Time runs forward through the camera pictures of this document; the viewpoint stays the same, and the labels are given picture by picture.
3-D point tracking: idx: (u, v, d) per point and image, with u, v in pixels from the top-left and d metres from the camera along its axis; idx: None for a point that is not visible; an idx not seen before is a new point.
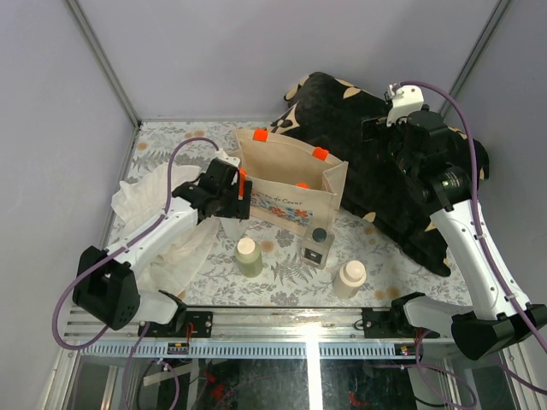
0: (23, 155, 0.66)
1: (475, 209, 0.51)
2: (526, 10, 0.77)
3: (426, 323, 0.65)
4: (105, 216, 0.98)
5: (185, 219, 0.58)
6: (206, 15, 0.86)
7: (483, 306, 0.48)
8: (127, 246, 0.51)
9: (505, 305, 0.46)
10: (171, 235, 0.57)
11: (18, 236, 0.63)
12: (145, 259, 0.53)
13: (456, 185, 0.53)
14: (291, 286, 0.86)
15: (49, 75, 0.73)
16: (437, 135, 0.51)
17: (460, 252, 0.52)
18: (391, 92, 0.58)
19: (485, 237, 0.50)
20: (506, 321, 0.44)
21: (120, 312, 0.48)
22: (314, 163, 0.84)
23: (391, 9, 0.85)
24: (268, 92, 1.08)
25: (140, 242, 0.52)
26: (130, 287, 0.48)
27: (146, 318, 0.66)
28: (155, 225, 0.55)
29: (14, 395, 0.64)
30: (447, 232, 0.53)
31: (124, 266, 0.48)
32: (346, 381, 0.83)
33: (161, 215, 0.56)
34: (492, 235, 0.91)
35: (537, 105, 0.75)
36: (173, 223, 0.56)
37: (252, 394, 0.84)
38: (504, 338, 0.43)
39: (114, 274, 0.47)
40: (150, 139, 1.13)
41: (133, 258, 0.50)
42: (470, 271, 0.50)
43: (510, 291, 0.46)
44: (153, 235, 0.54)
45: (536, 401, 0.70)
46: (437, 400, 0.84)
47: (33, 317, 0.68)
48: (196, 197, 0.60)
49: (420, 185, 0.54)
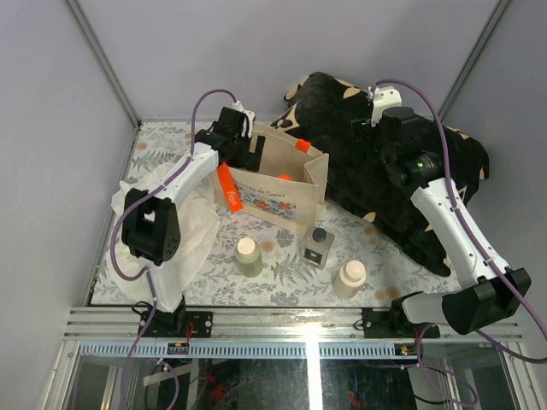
0: (24, 155, 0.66)
1: (449, 185, 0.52)
2: (526, 11, 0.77)
3: (428, 318, 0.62)
4: (104, 216, 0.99)
5: (211, 156, 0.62)
6: (206, 14, 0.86)
7: (465, 274, 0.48)
8: (165, 184, 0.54)
9: (485, 269, 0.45)
10: (196, 175, 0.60)
11: (19, 234, 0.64)
12: (181, 197, 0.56)
13: (431, 167, 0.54)
14: (291, 286, 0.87)
15: (49, 76, 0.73)
16: (408, 123, 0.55)
17: (439, 226, 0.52)
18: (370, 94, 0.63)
19: (461, 208, 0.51)
20: (487, 284, 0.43)
21: (167, 244, 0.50)
22: (297, 156, 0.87)
23: (390, 10, 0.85)
24: (269, 93, 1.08)
25: (174, 181, 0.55)
26: (173, 221, 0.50)
27: (162, 291, 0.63)
28: (185, 166, 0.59)
29: (14, 395, 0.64)
30: (426, 210, 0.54)
31: (166, 201, 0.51)
32: (346, 381, 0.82)
33: (188, 156, 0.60)
34: (491, 235, 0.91)
35: (537, 105, 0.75)
36: (200, 163, 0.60)
37: (252, 394, 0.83)
38: (487, 301, 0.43)
39: (158, 208, 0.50)
40: (150, 139, 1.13)
41: (173, 194, 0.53)
42: (449, 241, 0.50)
43: (489, 254, 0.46)
44: (185, 175, 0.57)
45: (536, 401, 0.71)
46: (437, 399, 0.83)
47: (32, 317, 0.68)
48: (214, 141, 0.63)
49: (398, 169, 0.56)
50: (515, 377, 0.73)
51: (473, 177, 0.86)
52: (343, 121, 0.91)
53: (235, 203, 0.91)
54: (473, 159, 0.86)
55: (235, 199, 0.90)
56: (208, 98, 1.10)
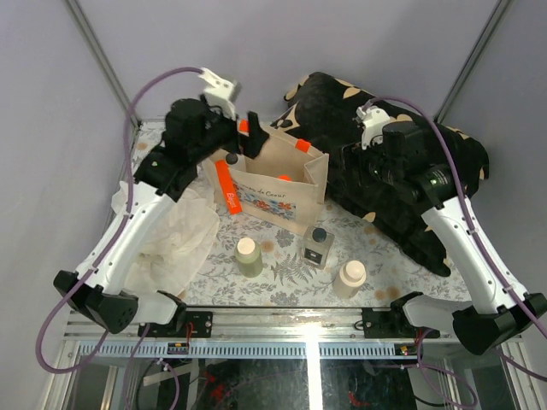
0: (23, 155, 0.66)
1: (465, 206, 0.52)
2: (526, 10, 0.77)
3: (429, 323, 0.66)
4: (104, 216, 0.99)
5: (153, 205, 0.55)
6: (206, 14, 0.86)
7: (481, 300, 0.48)
8: (95, 266, 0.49)
9: (504, 297, 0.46)
10: (142, 232, 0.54)
11: (19, 234, 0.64)
12: (122, 268, 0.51)
13: (444, 182, 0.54)
14: (291, 286, 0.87)
15: (49, 76, 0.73)
16: (410, 137, 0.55)
17: (455, 248, 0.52)
18: (361, 112, 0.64)
19: (477, 231, 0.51)
20: (508, 315, 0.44)
21: (112, 323, 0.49)
22: (298, 156, 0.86)
23: (390, 10, 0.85)
24: (269, 93, 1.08)
25: (108, 257, 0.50)
26: (109, 308, 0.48)
27: (146, 319, 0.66)
28: (120, 229, 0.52)
29: (14, 395, 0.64)
30: (440, 230, 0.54)
31: (96, 292, 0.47)
32: (346, 381, 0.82)
33: (124, 215, 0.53)
34: (491, 234, 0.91)
35: (537, 104, 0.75)
36: (142, 220, 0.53)
37: (252, 394, 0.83)
38: (506, 331, 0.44)
39: (87, 301, 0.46)
40: (150, 139, 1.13)
41: (104, 279, 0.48)
42: (467, 265, 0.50)
43: (508, 283, 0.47)
44: (121, 243, 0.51)
45: (536, 401, 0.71)
46: (438, 400, 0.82)
47: (32, 317, 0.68)
48: (161, 177, 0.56)
49: (409, 186, 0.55)
50: (515, 377, 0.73)
51: (473, 177, 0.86)
52: (343, 121, 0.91)
53: (234, 205, 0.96)
54: (473, 159, 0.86)
55: (234, 200, 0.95)
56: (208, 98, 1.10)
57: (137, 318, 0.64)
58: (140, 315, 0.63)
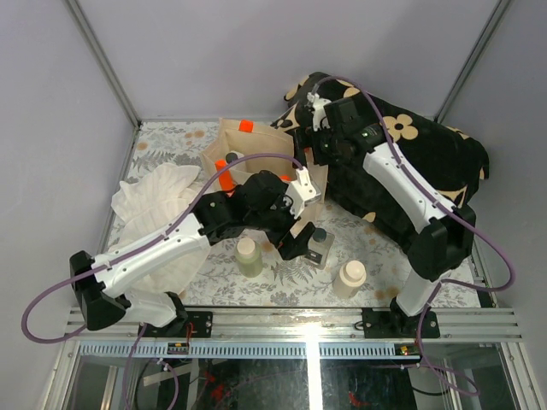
0: (22, 155, 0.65)
1: (392, 146, 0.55)
2: (526, 10, 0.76)
3: (414, 301, 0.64)
4: (104, 216, 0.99)
5: (191, 239, 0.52)
6: (206, 14, 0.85)
7: (419, 220, 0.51)
8: (110, 264, 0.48)
9: (434, 211, 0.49)
10: (167, 256, 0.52)
11: (19, 232, 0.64)
12: (132, 278, 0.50)
13: (376, 135, 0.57)
14: (291, 286, 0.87)
15: (48, 76, 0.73)
16: (345, 104, 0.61)
17: (391, 184, 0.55)
18: (311, 96, 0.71)
19: (405, 164, 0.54)
20: (438, 223, 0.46)
21: (93, 321, 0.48)
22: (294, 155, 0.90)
23: (390, 10, 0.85)
24: (269, 93, 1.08)
25: (125, 261, 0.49)
26: (97, 311, 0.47)
27: (143, 318, 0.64)
28: (149, 243, 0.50)
29: (14, 395, 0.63)
30: (378, 172, 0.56)
31: (97, 288, 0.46)
32: (346, 382, 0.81)
33: (161, 234, 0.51)
34: (491, 234, 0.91)
35: (537, 104, 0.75)
36: (173, 247, 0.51)
37: (252, 395, 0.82)
38: (441, 239, 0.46)
39: (86, 294, 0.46)
40: (150, 139, 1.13)
41: (110, 281, 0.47)
42: (401, 193, 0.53)
43: (435, 198, 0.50)
44: (143, 256, 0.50)
45: (536, 401, 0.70)
46: (435, 389, 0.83)
47: (32, 316, 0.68)
48: (211, 219, 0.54)
49: (347, 143, 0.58)
50: (515, 377, 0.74)
51: (474, 178, 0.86)
52: None
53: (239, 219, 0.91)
54: (473, 159, 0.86)
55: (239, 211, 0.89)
56: (208, 98, 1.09)
57: (133, 317, 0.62)
58: (136, 313, 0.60)
